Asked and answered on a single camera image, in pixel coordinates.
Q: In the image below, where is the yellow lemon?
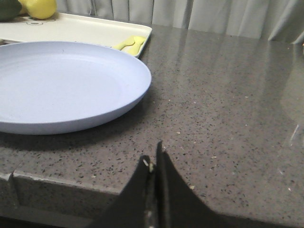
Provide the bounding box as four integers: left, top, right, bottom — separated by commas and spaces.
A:
19, 0, 57, 19

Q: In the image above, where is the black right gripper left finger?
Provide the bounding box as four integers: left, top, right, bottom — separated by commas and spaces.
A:
89, 155, 157, 228

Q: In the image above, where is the green lime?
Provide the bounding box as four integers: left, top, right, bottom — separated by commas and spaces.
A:
0, 0, 22, 22

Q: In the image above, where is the cream white tray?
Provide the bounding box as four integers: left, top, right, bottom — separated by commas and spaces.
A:
0, 13, 152, 57

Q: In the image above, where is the light blue plate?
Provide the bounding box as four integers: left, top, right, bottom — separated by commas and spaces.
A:
0, 41, 152, 135

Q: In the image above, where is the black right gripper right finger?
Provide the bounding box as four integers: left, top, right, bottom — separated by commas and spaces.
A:
156, 142, 228, 228

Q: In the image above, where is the yellow plastic knife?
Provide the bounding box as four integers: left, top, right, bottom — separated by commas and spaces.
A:
112, 36, 146, 56

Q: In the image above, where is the grey curtain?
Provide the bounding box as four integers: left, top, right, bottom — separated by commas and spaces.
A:
57, 0, 304, 44

